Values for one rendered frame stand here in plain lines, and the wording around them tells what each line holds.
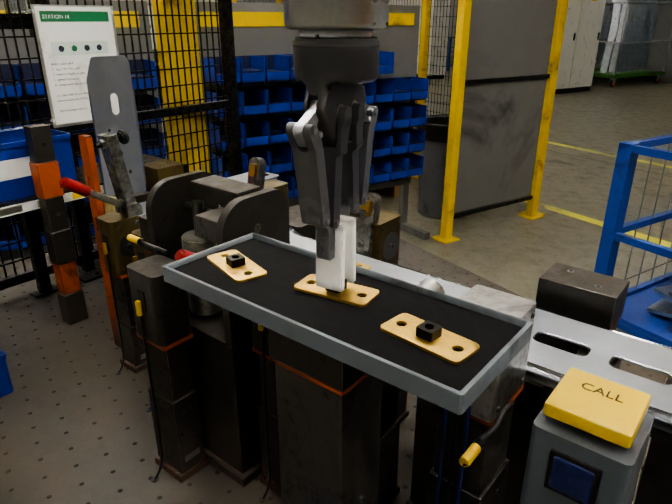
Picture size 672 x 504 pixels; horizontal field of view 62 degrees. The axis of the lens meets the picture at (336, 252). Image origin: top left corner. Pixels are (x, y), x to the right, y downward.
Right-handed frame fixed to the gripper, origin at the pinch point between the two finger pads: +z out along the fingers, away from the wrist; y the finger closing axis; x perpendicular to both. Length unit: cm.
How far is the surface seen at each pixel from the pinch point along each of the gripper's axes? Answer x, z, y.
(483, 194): 72, 94, 339
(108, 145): 64, 1, 26
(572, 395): -23.9, 4.4, -6.2
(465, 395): -17.0, 4.0, -10.7
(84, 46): 115, -14, 63
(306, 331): -2.0, 4.1, -8.7
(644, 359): -30.0, 20.4, 30.5
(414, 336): -10.6, 4.1, -4.7
